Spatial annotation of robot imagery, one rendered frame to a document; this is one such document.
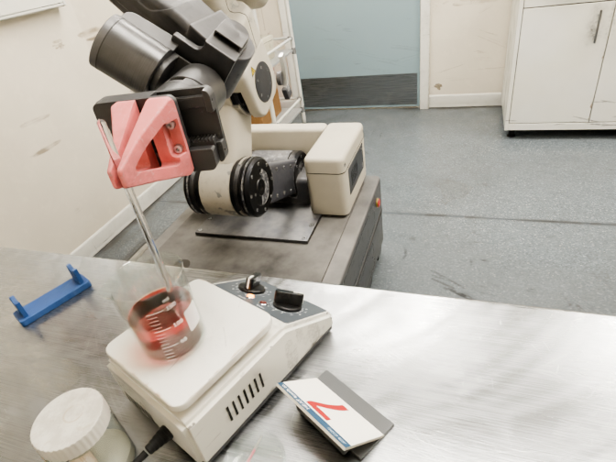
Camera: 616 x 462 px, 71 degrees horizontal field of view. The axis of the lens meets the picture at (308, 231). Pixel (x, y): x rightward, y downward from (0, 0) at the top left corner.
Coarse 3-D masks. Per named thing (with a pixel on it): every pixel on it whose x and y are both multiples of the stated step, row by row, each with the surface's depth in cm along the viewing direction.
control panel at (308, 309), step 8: (240, 280) 53; (224, 288) 50; (232, 288) 50; (272, 288) 53; (240, 296) 48; (256, 296) 49; (264, 296) 50; (272, 296) 50; (256, 304) 47; (264, 304) 47; (272, 304) 48; (304, 304) 49; (312, 304) 50; (272, 312) 45; (280, 312) 46; (288, 312) 46; (296, 312) 47; (304, 312) 47; (312, 312) 48; (320, 312) 48; (280, 320) 44; (288, 320) 44; (296, 320) 45
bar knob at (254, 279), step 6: (252, 276) 50; (258, 276) 51; (246, 282) 50; (252, 282) 49; (258, 282) 52; (240, 288) 50; (246, 288) 50; (252, 288) 50; (258, 288) 51; (264, 288) 51
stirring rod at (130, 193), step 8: (104, 128) 29; (104, 136) 29; (112, 144) 30; (112, 152) 30; (112, 160) 30; (120, 160) 31; (128, 192) 32; (128, 200) 32; (136, 200) 32; (136, 208) 33; (136, 216) 33; (144, 216) 33; (144, 224) 33; (144, 232) 34; (152, 240) 34; (152, 248) 35; (152, 256) 35; (160, 264) 36; (160, 272) 36; (168, 280) 37
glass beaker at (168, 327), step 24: (144, 264) 39; (168, 264) 39; (120, 288) 37; (144, 288) 40; (168, 288) 34; (120, 312) 35; (144, 312) 34; (168, 312) 35; (192, 312) 38; (144, 336) 36; (168, 336) 36; (192, 336) 38; (168, 360) 38
